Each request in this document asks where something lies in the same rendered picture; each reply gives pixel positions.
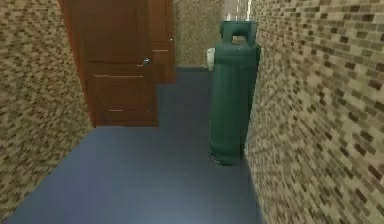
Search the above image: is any tall green gas cylinder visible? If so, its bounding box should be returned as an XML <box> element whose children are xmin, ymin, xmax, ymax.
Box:
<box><xmin>208</xmin><ymin>20</ymin><xmax>262</xmax><ymax>167</ymax></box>

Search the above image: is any small white object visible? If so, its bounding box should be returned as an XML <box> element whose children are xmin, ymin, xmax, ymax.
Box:
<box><xmin>206</xmin><ymin>47</ymin><xmax>216</xmax><ymax>72</ymax></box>

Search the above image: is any brown wooden room door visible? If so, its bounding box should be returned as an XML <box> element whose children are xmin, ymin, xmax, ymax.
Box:
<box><xmin>148</xmin><ymin>0</ymin><xmax>177</xmax><ymax>85</ymax></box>
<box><xmin>58</xmin><ymin>0</ymin><xmax>160</xmax><ymax>128</ymax></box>

